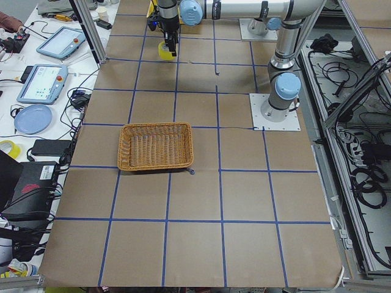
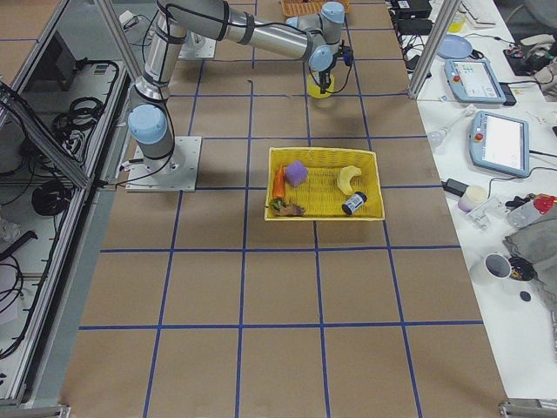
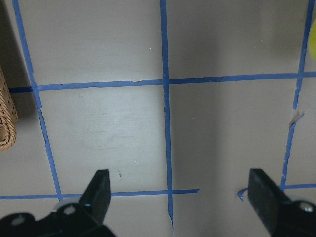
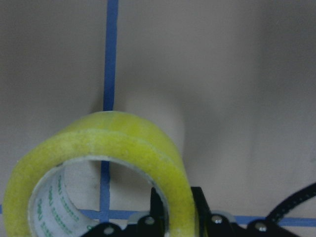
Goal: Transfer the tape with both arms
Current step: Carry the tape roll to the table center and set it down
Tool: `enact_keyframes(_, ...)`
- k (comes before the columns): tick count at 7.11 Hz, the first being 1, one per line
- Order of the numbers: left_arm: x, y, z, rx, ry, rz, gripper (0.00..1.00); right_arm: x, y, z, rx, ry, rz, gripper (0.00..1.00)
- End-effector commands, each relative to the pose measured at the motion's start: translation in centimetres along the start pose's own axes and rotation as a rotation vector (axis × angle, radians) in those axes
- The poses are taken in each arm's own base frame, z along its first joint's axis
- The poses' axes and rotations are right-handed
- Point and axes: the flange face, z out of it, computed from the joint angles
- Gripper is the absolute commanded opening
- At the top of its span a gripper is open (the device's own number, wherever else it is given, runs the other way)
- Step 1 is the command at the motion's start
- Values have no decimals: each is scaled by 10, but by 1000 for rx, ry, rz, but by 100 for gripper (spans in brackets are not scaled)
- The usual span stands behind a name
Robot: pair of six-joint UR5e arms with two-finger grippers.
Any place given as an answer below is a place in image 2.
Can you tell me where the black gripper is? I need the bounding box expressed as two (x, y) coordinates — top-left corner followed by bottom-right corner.
(319, 71), (331, 93)

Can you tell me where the yellow tape roll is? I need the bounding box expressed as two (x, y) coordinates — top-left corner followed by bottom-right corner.
(306, 72), (335, 99)

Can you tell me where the brown wicker basket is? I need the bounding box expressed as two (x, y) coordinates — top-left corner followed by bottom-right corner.
(279, 0), (351, 17)

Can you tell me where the purple foam cube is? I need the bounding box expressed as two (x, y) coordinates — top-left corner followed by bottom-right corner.
(285, 160), (308, 187)

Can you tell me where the toy banana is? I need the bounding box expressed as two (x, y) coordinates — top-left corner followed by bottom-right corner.
(337, 165), (362, 196)

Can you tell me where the yellow woven basket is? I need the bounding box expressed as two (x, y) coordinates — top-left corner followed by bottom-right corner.
(265, 147), (385, 221)

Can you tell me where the toy carrot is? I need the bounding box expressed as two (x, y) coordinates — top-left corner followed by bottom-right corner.
(270, 165), (285, 209)

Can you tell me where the black battery cylinder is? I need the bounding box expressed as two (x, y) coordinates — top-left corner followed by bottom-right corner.
(341, 192), (367, 216)

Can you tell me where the brown toy figure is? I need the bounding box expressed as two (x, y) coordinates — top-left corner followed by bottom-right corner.
(271, 204), (305, 217)

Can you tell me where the blue plate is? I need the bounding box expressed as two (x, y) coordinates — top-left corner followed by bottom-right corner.
(437, 34), (473, 59)

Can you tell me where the upper teach pendant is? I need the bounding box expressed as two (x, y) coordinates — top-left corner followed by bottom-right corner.
(444, 59), (507, 105)

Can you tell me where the teach pendant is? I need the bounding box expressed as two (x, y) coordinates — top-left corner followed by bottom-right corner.
(468, 111), (530, 178)
(444, 59), (507, 105)

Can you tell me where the black power adapter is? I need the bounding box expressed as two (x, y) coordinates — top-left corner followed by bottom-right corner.
(441, 179), (469, 198)

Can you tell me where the lower teach pendant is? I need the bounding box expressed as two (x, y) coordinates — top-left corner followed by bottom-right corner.
(468, 111), (530, 178)

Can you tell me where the white mug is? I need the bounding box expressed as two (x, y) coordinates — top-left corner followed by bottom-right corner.
(470, 253), (512, 287)

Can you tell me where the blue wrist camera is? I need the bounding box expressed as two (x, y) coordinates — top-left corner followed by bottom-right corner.
(337, 42), (353, 67)

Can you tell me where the aluminium frame post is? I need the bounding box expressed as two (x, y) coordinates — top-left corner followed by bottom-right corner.
(407, 0), (461, 99)

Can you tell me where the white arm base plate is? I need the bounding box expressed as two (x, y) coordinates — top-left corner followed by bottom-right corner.
(124, 136), (202, 192)

